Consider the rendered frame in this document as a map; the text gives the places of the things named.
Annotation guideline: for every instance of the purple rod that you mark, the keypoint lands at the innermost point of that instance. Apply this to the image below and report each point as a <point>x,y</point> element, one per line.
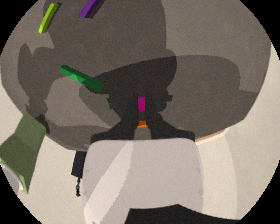
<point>88,8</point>

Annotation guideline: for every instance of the orange rod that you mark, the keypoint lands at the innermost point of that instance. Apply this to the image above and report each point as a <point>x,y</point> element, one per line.
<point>142,124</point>

